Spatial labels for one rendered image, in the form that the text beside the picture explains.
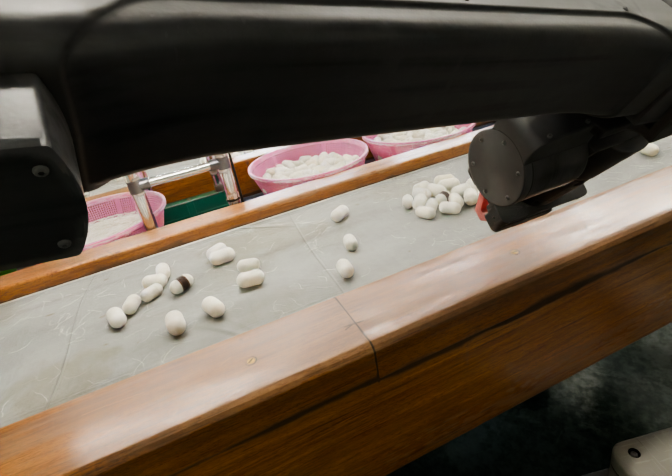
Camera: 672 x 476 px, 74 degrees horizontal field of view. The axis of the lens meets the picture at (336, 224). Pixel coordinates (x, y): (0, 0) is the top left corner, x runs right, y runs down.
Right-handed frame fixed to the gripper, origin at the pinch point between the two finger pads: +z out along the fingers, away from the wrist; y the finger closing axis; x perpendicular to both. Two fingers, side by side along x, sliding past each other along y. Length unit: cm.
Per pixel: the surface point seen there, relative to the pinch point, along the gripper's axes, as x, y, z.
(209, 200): -33, 25, 57
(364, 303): 4.6, 16.1, 2.9
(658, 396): 51, -68, 64
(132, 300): -7.3, 40.1, 18.8
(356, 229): -7.3, 7.5, 20.3
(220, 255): -10.4, 27.8, 21.9
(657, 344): 43, -85, 73
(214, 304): -2.2, 30.6, 12.0
